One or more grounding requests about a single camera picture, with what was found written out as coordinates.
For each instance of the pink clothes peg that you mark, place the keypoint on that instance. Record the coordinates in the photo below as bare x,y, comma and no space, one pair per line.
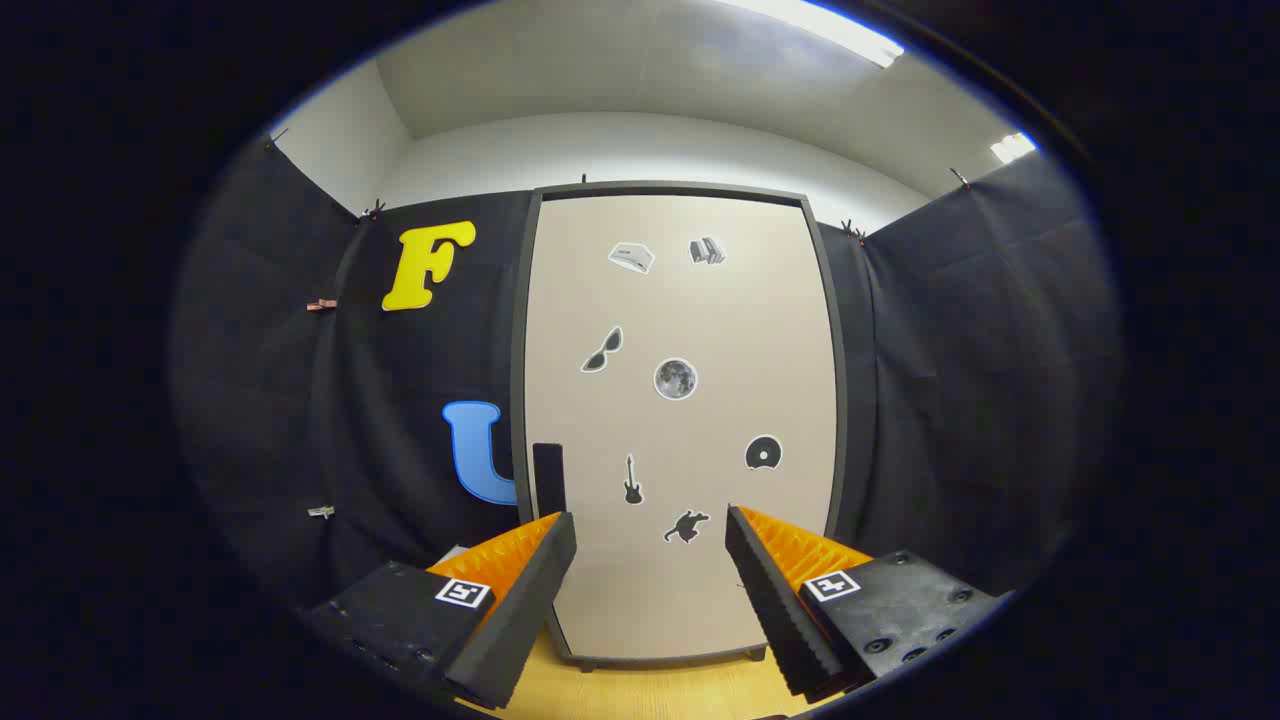
321,304

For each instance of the long ceiling light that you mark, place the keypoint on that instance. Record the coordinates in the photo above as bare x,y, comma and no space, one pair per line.
830,25

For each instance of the small ceiling light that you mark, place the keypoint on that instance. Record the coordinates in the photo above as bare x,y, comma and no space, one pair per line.
1012,147

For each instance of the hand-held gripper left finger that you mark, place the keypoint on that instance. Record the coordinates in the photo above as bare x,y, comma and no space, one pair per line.
530,610

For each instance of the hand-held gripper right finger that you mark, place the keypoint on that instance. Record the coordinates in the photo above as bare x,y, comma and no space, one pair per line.
775,610

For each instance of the grey cabinet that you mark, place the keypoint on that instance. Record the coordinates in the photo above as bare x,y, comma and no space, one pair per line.
519,360

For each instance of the black backdrop cloth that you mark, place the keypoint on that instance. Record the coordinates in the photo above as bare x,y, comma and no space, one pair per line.
400,400

